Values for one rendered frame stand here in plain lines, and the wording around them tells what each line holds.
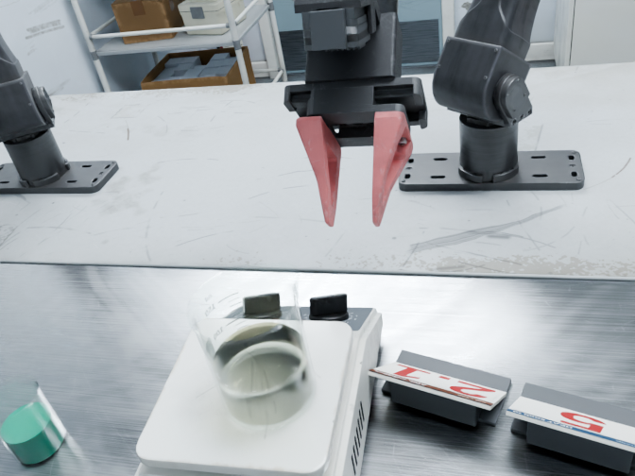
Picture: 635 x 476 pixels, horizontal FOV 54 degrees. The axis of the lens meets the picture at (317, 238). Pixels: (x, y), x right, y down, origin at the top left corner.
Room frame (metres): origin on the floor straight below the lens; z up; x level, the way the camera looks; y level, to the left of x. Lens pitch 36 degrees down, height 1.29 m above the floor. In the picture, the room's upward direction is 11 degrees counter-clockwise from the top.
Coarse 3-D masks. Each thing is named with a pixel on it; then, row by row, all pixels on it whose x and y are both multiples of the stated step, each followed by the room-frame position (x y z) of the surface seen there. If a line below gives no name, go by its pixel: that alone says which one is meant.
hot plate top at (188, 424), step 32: (192, 352) 0.31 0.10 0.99; (320, 352) 0.29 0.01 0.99; (192, 384) 0.29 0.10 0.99; (320, 384) 0.26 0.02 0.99; (160, 416) 0.26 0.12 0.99; (192, 416) 0.26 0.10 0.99; (224, 416) 0.25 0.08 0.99; (320, 416) 0.24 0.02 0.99; (160, 448) 0.24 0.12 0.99; (192, 448) 0.24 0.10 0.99; (224, 448) 0.23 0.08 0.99; (256, 448) 0.23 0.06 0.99; (288, 448) 0.22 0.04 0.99; (320, 448) 0.22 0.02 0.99
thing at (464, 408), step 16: (432, 368) 0.33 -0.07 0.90; (448, 368) 0.33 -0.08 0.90; (464, 368) 0.33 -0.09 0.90; (384, 384) 0.32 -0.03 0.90; (400, 384) 0.30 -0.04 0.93; (416, 384) 0.29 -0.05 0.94; (480, 384) 0.31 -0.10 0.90; (496, 384) 0.30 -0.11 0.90; (400, 400) 0.30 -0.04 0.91; (416, 400) 0.30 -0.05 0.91; (432, 400) 0.29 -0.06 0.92; (448, 400) 0.28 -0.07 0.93; (464, 400) 0.27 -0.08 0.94; (496, 400) 0.27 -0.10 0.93; (448, 416) 0.28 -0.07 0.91; (464, 416) 0.28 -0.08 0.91; (480, 416) 0.28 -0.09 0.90; (496, 416) 0.28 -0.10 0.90
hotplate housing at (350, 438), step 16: (368, 320) 0.35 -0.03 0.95; (368, 336) 0.32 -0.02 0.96; (352, 352) 0.30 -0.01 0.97; (368, 352) 0.32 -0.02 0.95; (352, 368) 0.29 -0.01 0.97; (368, 368) 0.31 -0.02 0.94; (352, 384) 0.28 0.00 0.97; (368, 384) 0.30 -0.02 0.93; (352, 400) 0.27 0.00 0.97; (368, 400) 0.30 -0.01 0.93; (352, 416) 0.25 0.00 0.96; (368, 416) 0.29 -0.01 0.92; (336, 432) 0.24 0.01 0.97; (352, 432) 0.25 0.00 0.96; (336, 448) 0.23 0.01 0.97; (352, 448) 0.24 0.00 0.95; (336, 464) 0.22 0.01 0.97; (352, 464) 0.23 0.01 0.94
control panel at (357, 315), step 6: (300, 306) 0.40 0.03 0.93; (306, 306) 0.40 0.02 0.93; (300, 312) 0.39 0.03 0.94; (306, 312) 0.39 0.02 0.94; (348, 312) 0.38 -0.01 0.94; (354, 312) 0.38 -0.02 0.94; (360, 312) 0.38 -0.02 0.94; (366, 312) 0.37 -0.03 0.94; (306, 318) 0.37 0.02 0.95; (348, 318) 0.36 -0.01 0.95; (354, 318) 0.36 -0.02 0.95; (360, 318) 0.36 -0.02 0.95; (366, 318) 0.36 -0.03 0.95; (348, 324) 0.34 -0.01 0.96; (354, 324) 0.34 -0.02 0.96; (360, 324) 0.34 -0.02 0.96; (354, 330) 0.33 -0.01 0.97
